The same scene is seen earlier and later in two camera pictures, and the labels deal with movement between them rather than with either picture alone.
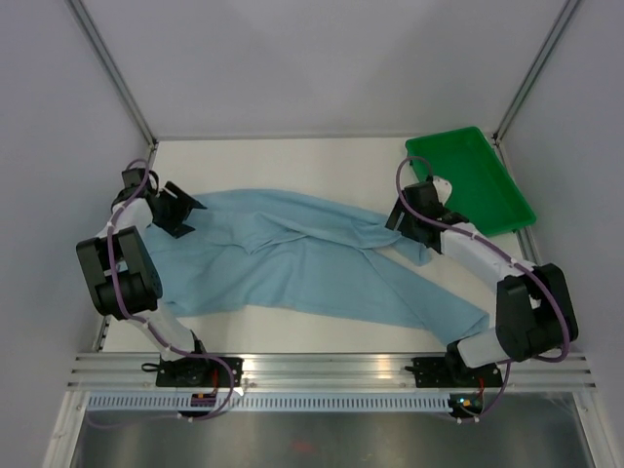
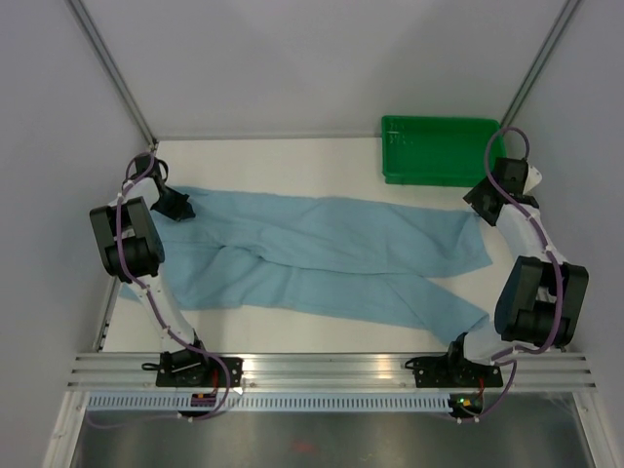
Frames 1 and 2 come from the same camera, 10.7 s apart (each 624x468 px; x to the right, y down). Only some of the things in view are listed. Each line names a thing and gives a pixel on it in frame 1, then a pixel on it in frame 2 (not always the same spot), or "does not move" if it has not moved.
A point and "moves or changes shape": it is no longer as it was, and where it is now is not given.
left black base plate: (198, 372) does not move
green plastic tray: (485, 194) moves or changes shape
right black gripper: (404, 226) → (475, 196)
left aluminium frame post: (114, 70) does not move
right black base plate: (453, 372) does not move
